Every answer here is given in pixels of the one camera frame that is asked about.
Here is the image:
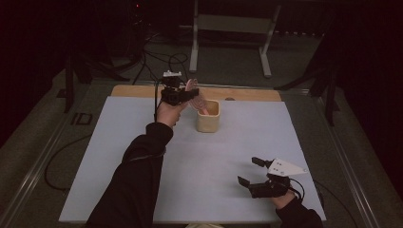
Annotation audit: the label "left hand-held gripper cable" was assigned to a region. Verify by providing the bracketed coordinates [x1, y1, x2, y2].
[153, 79, 164, 124]

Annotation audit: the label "person's left hand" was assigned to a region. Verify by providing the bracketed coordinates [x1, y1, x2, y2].
[157, 101, 188, 129]

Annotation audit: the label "black looped floor cables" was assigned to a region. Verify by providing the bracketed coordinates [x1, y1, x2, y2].
[132, 31, 193, 88]

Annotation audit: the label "right hand-held gripper cable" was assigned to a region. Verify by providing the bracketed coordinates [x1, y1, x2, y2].
[287, 178, 306, 202]

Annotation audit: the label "metal floor rail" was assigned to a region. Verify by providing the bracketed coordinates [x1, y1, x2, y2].
[0, 104, 84, 228]
[317, 94, 381, 228]

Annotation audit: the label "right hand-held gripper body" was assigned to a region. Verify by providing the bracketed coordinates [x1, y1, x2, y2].
[248, 158, 309, 200]

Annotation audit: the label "beige square cup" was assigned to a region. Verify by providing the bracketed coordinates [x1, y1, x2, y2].
[196, 99, 221, 133]

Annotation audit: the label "black stand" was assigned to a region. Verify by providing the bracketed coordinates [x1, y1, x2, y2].
[63, 53, 131, 114]
[275, 31, 340, 126]

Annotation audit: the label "black rectangular floor bracket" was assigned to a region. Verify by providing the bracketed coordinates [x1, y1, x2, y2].
[70, 112, 94, 126]

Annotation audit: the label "hand-held gripper cable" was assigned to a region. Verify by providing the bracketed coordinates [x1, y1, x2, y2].
[287, 178, 306, 202]
[153, 79, 164, 124]

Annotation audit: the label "white metal stand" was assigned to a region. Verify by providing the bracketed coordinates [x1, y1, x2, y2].
[188, 0, 282, 79]

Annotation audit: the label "pale blue table mat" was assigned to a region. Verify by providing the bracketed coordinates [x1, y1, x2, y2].
[58, 95, 327, 224]

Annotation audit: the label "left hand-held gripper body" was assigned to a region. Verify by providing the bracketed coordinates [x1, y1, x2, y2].
[160, 69, 188, 107]

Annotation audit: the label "black floor cable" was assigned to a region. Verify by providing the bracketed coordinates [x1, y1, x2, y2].
[44, 134, 93, 192]
[313, 180, 359, 228]

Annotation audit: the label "pink hairbrush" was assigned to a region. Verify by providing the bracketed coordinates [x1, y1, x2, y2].
[184, 78, 211, 116]

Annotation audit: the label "person's right hand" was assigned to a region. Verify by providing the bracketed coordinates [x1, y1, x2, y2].
[272, 189, 297, 210]

